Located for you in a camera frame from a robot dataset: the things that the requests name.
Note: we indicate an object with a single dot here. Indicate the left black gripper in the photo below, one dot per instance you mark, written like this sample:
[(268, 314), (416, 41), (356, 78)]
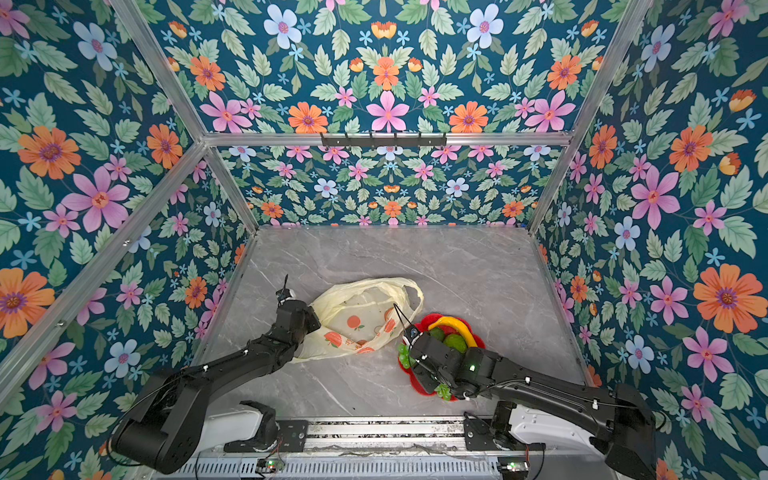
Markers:
[(309, 317)]

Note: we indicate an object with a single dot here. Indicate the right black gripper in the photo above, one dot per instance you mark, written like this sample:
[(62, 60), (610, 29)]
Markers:
[(420, 377)]

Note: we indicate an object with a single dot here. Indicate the green fake lime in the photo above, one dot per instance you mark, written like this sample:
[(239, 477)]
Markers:
[(456, 342)]

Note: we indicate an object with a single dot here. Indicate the green fake avocado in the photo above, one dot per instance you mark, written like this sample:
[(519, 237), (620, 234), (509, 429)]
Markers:
[(438, 334)]

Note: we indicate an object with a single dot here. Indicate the red flower-shaped plastic plate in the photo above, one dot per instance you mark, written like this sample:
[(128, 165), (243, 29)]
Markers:
[(448, 334)]

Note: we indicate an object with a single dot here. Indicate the yellow fake banana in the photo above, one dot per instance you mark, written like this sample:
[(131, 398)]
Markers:
[(459, 326)]

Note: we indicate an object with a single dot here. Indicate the green fake grapes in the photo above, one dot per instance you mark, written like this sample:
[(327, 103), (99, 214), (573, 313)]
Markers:
[(407, 364)]

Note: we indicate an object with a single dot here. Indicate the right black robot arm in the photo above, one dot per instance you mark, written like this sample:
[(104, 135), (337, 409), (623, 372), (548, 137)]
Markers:
[(620, 423)]

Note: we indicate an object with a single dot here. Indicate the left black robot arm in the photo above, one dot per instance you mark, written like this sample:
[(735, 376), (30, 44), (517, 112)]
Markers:
[(164, 426)]

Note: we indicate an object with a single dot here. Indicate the white vent grille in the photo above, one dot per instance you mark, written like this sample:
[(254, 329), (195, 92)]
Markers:
[(341, 468)]

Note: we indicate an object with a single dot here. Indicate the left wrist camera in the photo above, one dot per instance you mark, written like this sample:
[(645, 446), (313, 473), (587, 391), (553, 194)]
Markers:
[(283, 295)]

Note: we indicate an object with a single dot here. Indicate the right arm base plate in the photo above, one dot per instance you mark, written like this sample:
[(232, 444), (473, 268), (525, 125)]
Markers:
[(480, 434)]

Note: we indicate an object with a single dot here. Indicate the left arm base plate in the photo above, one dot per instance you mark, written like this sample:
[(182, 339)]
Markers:
[(273, 436)]

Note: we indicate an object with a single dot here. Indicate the aluminium front rail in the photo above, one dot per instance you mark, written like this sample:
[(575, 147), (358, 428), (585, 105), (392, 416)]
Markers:
[(439, 434)]

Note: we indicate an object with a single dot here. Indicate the black hook rail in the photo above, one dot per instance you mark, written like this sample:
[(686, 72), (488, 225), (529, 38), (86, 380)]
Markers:
[(371, 140)]

